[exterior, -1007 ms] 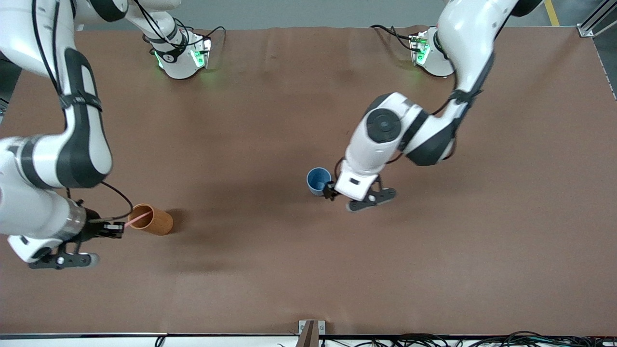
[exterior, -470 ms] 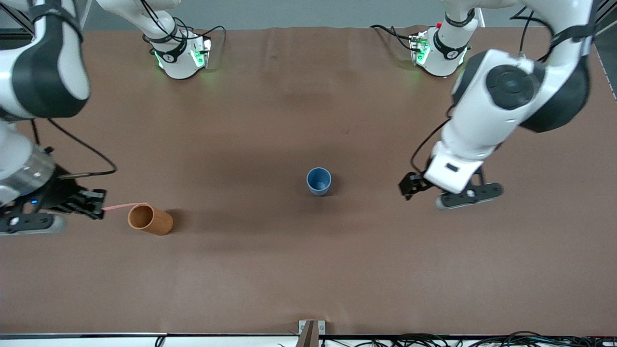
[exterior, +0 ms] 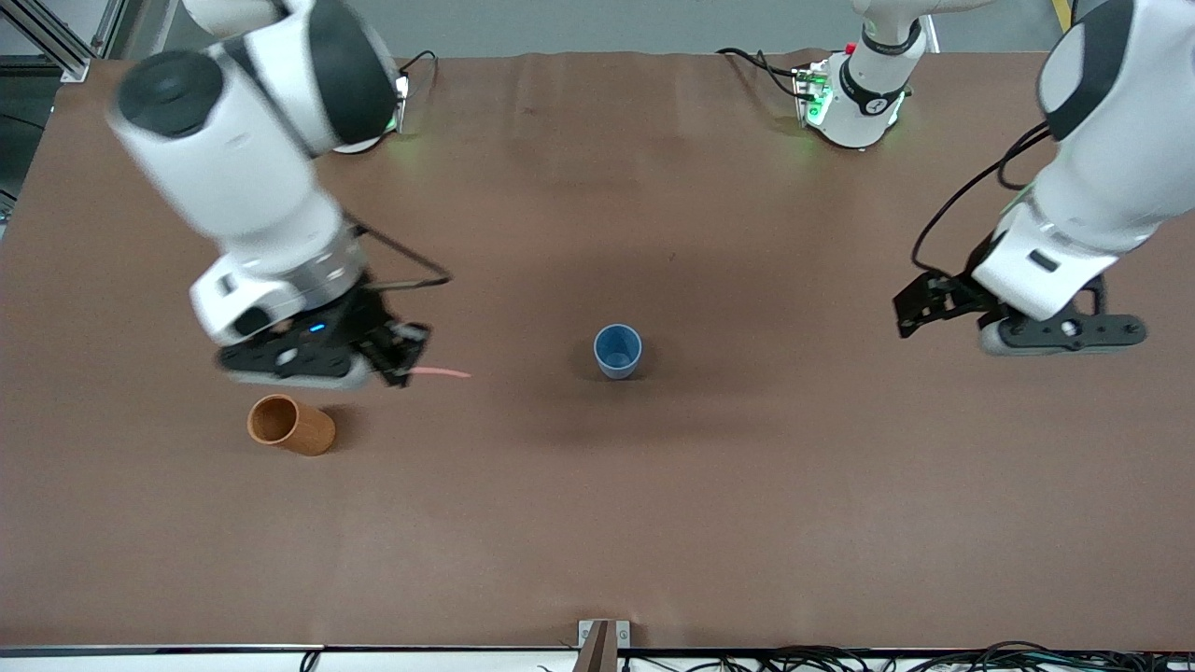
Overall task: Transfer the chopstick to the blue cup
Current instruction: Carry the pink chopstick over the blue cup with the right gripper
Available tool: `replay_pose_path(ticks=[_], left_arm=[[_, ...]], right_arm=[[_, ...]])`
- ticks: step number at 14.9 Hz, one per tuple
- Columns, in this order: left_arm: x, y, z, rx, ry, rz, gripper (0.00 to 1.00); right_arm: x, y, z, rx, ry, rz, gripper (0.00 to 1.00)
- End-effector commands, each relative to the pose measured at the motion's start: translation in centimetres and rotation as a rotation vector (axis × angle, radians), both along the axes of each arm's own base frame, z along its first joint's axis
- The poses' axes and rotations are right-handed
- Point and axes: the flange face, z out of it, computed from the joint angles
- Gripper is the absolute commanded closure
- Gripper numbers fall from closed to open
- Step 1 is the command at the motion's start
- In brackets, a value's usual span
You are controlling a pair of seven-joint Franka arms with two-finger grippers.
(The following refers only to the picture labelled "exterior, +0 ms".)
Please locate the aluminium frame profile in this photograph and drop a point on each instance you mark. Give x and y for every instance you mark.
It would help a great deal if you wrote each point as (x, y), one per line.
(56, 37)

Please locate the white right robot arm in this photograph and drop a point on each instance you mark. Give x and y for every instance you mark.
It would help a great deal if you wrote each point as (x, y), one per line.
(252, 149)

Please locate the blue cup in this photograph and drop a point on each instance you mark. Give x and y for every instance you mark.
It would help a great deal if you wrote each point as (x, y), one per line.
(618, 353)

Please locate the grey metal bracket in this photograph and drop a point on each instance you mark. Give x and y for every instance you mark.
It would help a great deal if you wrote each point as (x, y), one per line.
(603, 644)

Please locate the orange cup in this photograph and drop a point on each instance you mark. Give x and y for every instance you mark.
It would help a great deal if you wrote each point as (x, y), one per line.
(294, 427)

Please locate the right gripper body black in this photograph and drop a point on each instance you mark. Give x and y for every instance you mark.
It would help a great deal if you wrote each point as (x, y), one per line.
(366, 322)

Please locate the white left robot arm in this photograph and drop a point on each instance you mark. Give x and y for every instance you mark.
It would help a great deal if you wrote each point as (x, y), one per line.
(1111, 140)

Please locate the brown table mat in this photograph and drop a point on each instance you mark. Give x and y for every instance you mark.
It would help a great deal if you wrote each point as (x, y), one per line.
(597, 513)

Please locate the pink chopstick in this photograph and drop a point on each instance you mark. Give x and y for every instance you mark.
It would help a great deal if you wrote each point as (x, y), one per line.
(443, 372)

